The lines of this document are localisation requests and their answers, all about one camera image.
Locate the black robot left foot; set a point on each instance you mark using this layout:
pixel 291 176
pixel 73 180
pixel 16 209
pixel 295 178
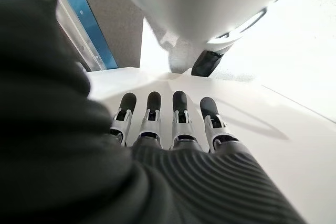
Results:
pixel 207 64

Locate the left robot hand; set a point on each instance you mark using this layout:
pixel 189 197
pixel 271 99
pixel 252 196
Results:
pixel 78 169

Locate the blue panel with metal frame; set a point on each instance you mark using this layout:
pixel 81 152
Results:
pixel 84 19

